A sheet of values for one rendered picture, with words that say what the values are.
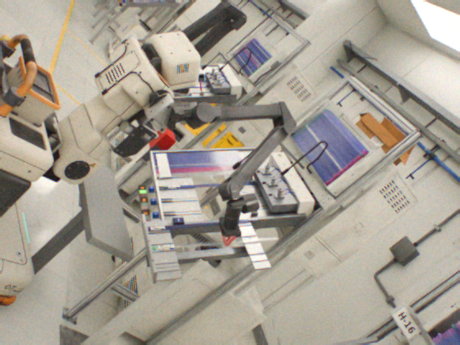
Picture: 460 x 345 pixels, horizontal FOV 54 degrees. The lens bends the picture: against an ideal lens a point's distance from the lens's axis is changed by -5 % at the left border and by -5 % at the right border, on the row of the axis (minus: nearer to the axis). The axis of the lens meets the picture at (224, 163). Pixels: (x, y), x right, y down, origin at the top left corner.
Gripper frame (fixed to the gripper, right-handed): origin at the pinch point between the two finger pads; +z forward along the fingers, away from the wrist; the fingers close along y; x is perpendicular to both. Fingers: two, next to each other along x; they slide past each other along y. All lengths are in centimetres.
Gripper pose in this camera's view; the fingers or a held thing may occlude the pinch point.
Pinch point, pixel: (226, 242)
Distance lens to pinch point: 185.2
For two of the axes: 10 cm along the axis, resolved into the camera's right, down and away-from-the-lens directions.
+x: -9.6, 0.1, -3.0
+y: -2.5, -5.5, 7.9
